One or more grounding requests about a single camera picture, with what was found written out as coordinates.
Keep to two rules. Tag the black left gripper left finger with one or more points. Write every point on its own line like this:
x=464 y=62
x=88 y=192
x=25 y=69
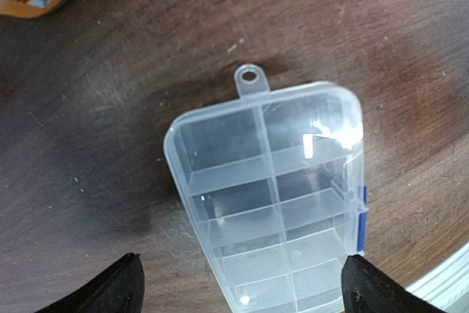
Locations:
x=119 y=288

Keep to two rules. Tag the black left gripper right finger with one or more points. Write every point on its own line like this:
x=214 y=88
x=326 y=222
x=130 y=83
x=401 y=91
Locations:
x=365 y=288

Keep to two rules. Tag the clear plastic pill organizer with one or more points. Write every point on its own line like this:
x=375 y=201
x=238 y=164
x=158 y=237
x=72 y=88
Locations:
x=272 y=183

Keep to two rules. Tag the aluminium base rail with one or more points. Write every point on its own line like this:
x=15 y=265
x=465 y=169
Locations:
x=446 y=286

